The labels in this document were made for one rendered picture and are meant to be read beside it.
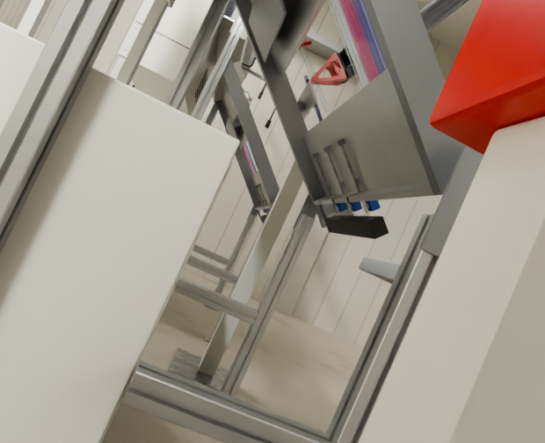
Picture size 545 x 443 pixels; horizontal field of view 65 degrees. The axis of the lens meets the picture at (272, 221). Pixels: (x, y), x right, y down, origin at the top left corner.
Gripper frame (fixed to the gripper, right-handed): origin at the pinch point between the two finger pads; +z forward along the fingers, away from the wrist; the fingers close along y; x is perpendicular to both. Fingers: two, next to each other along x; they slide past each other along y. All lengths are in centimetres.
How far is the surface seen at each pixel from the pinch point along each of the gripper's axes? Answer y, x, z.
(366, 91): 29.9, 10.2, 4.3
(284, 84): -19.3, -5.3, 1.3
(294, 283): -268, 113, -10
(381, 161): 26.1, 23.0, 5.3
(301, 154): -19.0, 14.7, 5.8
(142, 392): 51, 32, 56
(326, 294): -279, 140, -34
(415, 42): 48.9, 8.6, 4.7
